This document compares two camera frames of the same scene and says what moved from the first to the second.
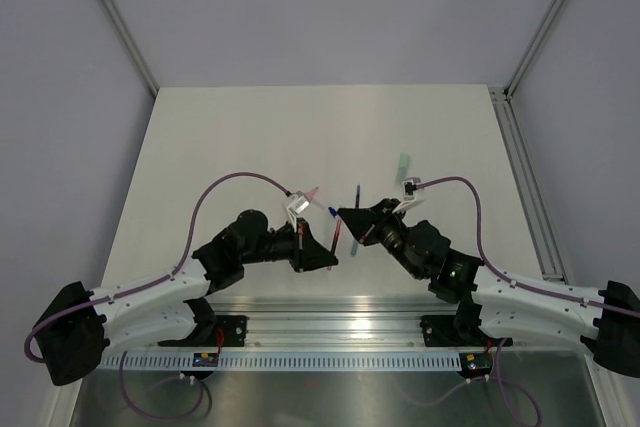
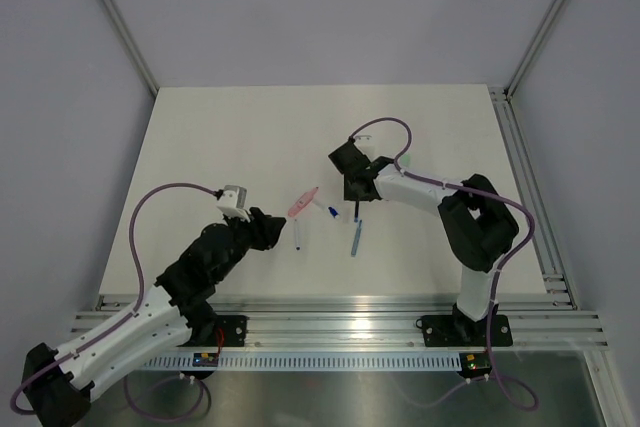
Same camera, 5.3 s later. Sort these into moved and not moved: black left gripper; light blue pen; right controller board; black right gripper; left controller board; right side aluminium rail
Moved: black right gripper; black left gripper
Not moved: right side aluminium rail; right controller board; left controller board; light blue pen
